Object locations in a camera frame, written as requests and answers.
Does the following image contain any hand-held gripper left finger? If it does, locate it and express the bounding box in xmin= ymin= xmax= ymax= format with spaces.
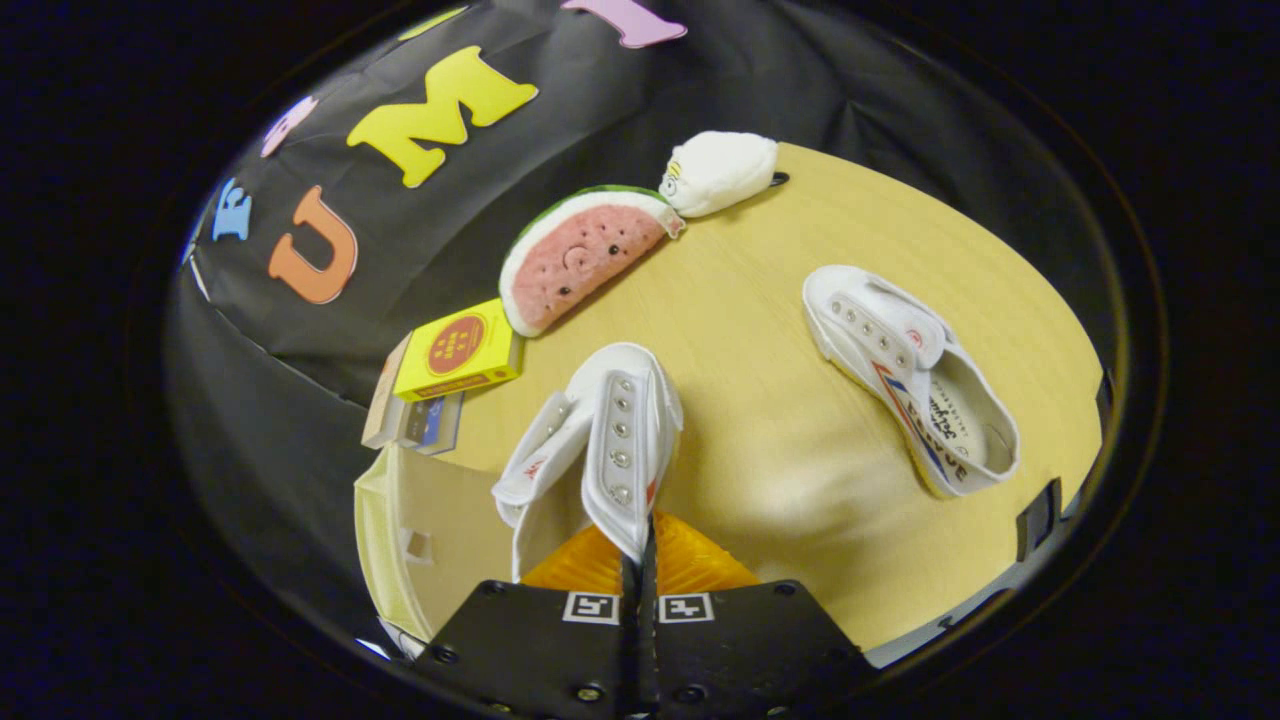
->
xmin=410 ymin=520 xmax=642 ymax=720

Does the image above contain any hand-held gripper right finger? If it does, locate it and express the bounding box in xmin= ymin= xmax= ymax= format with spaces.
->
xmin=640 ymin=510 xmax=873 ymax=720

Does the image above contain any beige storage box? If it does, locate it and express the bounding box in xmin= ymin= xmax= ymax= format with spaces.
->
xmin=354 ymin=444 xmax=523 ymax=643

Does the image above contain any white canvas shoe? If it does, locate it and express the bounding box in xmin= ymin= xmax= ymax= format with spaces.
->
xmin=490 ymin=342 xmax=687 ymax=583
xmin=801 ymin=264 xmax=1022 ymax=500

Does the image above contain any yellow box with red circle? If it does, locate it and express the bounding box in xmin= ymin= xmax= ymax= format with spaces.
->
xmin=392 ymin=297 xmax=525 ymax=404

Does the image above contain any blue book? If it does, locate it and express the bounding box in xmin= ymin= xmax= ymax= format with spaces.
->
xmin=403 ymin=394 xmax=465 ymax=457

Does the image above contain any beige book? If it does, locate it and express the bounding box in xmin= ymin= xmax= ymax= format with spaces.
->
xmin=361 ymin=334 xmax=413 ymax=450

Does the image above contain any watermelon slice plush toy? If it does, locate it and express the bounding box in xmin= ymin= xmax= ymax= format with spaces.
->
xmin=497 ymin=184 xmax=687 ymax=339

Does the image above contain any black table edge clamp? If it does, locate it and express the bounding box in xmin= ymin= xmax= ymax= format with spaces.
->
xmin=1016 ymin=477 xmax=1063 ymax=563

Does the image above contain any white plush toy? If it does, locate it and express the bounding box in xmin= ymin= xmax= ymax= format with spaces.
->
xmin=659 ymin=130 xmax=780 ymax=219

